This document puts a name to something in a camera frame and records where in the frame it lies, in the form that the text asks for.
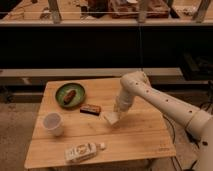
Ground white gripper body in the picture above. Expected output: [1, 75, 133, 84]
[114, 96, 134, 119]

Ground white sponge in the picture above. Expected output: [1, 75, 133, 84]
[103, 112, 120, 125]

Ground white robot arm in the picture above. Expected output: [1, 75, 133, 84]
[114, 71, 213, 171]

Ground brown chocolate bar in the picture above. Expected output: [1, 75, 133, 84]
[80, 104, 101, 116]

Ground brown pastry on plate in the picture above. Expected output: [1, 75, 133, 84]
[63, 90, 76, 104]

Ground green plate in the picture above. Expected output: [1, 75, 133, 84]
[55, 83, 86, 109]

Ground wooden table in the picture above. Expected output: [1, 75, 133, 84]
[25, 81, 176, 169]

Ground white plastic cup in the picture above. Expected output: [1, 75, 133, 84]
[42, 113, 64, 136]

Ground black cables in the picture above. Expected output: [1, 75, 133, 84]
[163, 79, 213, 171]

